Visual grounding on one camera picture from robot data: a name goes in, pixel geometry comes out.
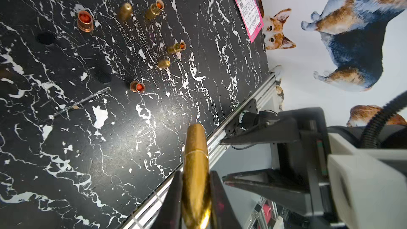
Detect gold lipstick cap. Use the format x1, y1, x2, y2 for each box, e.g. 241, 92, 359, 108
157, 59, 171, 69
118, 3, 132, 22
181, 124, 212, 229

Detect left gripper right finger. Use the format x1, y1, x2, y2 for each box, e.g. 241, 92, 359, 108
209, 171, 242, 229

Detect pink printed card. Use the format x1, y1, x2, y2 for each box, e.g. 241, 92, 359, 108
235, 0, 264, 43

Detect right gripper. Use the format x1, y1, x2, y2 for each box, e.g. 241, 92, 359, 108
220, 107, 337, 223

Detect gold lipstick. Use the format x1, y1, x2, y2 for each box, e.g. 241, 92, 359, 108
145, 0, 165, 20
166, 41, 187, 54
77, 11, 94, 32

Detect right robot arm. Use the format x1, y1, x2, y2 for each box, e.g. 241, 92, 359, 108
222, 108, 407, 229

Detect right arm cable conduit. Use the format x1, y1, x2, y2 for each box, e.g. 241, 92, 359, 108
360, 90, 407, 149

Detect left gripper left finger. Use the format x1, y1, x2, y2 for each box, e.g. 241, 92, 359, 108
151, 171, 183, 229

